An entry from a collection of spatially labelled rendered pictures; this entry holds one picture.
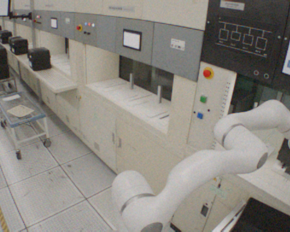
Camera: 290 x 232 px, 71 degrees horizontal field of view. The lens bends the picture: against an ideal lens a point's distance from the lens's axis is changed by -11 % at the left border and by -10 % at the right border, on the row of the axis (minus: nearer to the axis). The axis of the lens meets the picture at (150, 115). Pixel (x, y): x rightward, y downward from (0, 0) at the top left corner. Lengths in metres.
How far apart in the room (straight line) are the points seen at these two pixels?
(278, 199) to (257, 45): 0.76
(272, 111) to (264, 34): 0.40
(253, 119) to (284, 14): 0.48
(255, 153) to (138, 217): 0.38
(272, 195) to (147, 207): 0.81
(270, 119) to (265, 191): 0.58
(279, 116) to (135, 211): 0.54
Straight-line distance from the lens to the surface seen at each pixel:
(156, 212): 0.63
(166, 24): 1.38
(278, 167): 1.44
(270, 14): 1.06
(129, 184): 0.69
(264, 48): 1.07
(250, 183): 1.30
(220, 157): 0.70
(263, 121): 0.79
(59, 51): 3.83
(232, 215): 1.25
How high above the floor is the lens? 1.67
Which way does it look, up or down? 28 degrees down
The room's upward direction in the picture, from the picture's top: 5 degrees clockwise
